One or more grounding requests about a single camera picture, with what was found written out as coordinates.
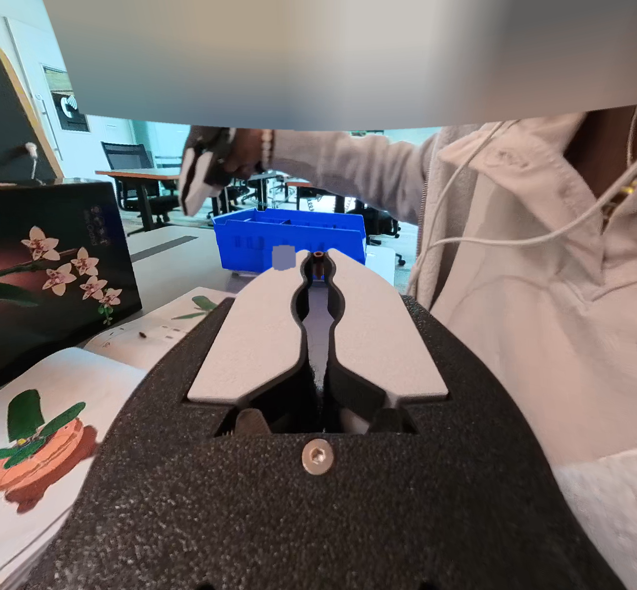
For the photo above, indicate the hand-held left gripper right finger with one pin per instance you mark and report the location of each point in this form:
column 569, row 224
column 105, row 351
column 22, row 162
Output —
column 383, row 346

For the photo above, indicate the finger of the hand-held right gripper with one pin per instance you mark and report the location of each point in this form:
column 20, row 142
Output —
column 189, row 176
column 201, row 199

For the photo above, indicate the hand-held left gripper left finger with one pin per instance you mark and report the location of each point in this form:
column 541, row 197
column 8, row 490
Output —
column 249, row 346

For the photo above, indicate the small brown toy brick piece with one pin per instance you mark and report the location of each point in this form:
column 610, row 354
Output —
column 317, row 264

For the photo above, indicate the person's right forearm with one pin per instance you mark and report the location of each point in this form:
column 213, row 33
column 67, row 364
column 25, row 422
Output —
column 348, row 166

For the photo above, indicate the person's right hand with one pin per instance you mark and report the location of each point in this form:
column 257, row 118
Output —
column 246, row 151

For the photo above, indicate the long wood-edged office table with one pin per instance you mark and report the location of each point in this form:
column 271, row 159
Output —
column 139, row 172

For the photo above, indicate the blue plastic bin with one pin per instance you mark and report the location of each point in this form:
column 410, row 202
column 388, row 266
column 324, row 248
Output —
column 249, row 246

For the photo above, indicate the black mesh office chair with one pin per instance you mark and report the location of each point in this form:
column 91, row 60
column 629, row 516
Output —
column 124, row 156

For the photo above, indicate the white instruction booklet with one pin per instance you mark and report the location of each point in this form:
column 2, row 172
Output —
column 149, row 331

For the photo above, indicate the person in white hoodie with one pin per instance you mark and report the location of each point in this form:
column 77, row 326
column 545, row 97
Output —
column 497, row 351

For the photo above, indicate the black orchid print box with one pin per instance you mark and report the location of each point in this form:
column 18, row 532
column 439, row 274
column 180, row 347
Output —
column 49, row 211

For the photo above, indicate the open flower pot instruction booklet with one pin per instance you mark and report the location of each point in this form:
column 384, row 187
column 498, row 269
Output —
column 74, row 376

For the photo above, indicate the black wood-framed board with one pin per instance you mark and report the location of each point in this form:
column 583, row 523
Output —
column 15, row 127

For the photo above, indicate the black phone icon wall sign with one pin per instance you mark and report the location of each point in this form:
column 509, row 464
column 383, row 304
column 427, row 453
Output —
column 69, row 107

